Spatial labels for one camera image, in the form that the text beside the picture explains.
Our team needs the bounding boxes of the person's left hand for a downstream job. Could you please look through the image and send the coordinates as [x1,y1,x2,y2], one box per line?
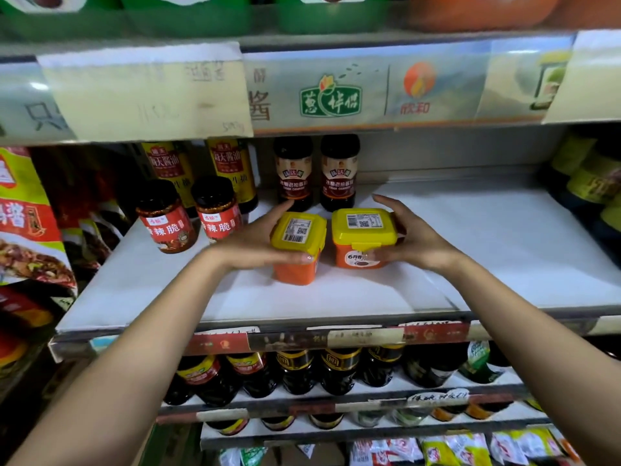
[208,199,317,273]

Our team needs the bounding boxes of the person's right hand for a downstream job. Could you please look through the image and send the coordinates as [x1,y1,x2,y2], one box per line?
[371,194,468,276]

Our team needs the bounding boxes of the yellow label soy sauce bottle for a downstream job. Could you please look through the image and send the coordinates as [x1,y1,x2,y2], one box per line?
[206,138,260,216]
[140,142,198,220]

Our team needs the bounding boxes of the vinegar bottle red cap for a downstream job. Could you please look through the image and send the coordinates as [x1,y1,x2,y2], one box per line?
[319,134,362,213]
[272,135,315,213]

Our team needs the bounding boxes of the person's left forearm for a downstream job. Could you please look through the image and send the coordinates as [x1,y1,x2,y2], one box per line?
[7,247,235,466]

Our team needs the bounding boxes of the person's right forearm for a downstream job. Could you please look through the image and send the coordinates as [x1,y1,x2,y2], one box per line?
[444,256,621,466]

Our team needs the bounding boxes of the row of large dark bottles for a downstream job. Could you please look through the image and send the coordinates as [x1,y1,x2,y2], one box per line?
[162,340,527,409]

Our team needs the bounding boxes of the handwritten white price tag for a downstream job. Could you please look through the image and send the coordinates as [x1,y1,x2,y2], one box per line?
[406,388,471,406]

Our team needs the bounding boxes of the row of short sauce jars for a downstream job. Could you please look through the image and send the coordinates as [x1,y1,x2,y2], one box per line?
[206,397,547,438]

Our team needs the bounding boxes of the row of seasoning sachets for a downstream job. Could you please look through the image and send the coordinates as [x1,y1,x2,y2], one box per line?
[218,427,585,466]

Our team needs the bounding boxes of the hanging yellow sauce packets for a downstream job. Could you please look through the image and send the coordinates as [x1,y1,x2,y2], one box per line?
[0,146,138,298]

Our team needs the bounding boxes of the orange and green sauce tubs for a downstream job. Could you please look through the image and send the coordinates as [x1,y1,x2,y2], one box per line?
[118,0,254,38]

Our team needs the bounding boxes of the green tub yellow lid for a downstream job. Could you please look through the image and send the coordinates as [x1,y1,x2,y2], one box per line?
[275,0,390,36]

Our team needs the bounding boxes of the orange squeeze bottle red cap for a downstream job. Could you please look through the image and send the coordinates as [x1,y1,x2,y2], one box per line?
[0,329,31,370]

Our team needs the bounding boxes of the row of green sauce tubs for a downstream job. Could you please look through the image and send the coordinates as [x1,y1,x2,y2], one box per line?
[0,0,123,40]

